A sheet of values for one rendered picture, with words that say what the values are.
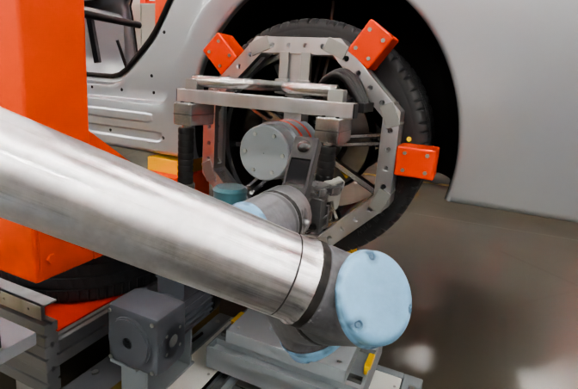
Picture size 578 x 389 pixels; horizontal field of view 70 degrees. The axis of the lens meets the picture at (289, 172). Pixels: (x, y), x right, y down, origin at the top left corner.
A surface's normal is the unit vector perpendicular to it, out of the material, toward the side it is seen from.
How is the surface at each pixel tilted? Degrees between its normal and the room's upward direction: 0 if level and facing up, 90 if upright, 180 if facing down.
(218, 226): 48
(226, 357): 90
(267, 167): 90
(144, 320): 68
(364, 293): 59
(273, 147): 90
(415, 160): 90
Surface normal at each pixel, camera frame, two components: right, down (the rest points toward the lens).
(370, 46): -0.40, 0.17
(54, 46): 0.91, 0.14
